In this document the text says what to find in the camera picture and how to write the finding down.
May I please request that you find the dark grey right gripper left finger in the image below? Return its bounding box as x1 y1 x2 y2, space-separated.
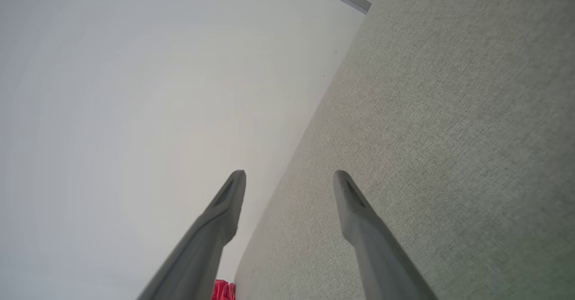
137 170 247 300

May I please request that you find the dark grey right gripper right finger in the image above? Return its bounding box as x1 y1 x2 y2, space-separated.
333 170 439 300

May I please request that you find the plain red garment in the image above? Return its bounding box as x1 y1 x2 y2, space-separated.
211 279 236 300

